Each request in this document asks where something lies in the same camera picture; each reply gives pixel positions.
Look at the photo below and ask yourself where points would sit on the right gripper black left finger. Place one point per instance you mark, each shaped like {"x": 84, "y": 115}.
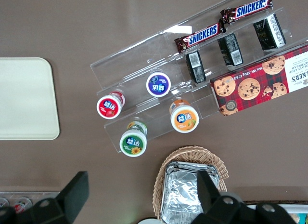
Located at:
{"x": 72, "y": 195}

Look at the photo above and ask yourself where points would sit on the aluminium foil tray stack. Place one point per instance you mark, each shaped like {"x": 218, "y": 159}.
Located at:
{"x": 180, "y": 192}

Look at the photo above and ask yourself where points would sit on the green lid gum jar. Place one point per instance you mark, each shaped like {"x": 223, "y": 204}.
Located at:
{"x": 133, "y": 144}

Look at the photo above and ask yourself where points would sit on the light oval wicker basket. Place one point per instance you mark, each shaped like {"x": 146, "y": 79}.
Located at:
{"x": 192, "y": 154}

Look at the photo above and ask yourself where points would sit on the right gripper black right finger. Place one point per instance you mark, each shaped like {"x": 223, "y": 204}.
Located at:
{"x": 208, "y": 192}

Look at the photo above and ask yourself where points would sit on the red lid gum jar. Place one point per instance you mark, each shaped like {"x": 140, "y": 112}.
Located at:
{"x": 108, "y": 107}

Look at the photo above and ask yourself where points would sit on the clear acrylic bottle rack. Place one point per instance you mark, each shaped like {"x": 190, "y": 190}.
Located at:
{"x": 48, "y": 194}

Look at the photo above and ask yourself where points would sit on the beige plastic tray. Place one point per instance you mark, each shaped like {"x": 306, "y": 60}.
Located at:
{"x": 26, "y": 98}

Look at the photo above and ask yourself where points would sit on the red cola bottle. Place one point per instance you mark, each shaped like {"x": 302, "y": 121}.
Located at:
{"x": 22, "y": 204}

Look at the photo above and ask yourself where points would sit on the blue lid gum jar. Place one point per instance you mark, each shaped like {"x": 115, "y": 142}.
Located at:
{"x": 158, "y": 84}

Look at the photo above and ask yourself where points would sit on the orange lid gum jar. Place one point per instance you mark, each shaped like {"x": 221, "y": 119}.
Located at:
{"x": 184, "y": 119}

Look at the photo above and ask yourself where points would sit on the small black box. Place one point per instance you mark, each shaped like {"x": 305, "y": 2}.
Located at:
{"x": 196, "y": 67}
{"x": 230, "y": 50}
{"x": 269, "y": 32}

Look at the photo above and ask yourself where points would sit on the clear acrylic stepped stand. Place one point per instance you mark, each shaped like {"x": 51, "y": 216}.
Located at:
{"x": 134, "y": 62}

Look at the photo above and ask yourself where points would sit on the red tartan cookie box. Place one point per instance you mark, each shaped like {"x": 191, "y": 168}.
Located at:
{"x": 252, "y": 89}

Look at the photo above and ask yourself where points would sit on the brown Snickers bar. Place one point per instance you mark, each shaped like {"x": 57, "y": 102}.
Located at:
{"x": 202, "y": 36}
{"x": 250, "y": 8}

